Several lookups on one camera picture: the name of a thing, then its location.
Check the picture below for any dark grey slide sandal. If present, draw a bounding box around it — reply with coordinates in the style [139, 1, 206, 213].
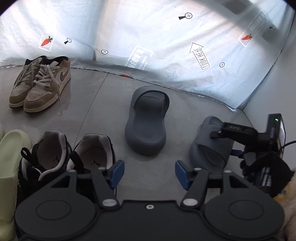
[190, 116, 235, 174]
[125, 86, 170, 155]

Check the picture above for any person's right hand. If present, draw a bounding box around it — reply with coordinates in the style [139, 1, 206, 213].
[240, 151, 292, 198]

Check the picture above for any tan suede sneaker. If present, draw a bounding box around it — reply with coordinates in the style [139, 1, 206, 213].
[9, 56, 50, 108]
[24, 56, 71, 113]

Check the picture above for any black suede sneaker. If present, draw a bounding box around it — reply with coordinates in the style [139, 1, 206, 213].
[69, 134, 116, 179]
[17, 130, 73, 209]

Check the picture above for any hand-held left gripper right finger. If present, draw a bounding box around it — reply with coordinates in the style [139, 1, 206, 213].
[175, 161, 252, 208]

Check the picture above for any person's right forearm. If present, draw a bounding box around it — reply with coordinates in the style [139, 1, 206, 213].
[274, 170, 296, 241]

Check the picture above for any black cable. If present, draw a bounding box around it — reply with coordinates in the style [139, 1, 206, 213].
[275, 141, 296, 153]

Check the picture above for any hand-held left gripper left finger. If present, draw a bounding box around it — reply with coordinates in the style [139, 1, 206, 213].
[46, 160, 125, 208]

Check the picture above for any printed white backdrop sheet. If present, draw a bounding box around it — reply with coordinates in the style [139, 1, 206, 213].
[0, 0, 292, 112]

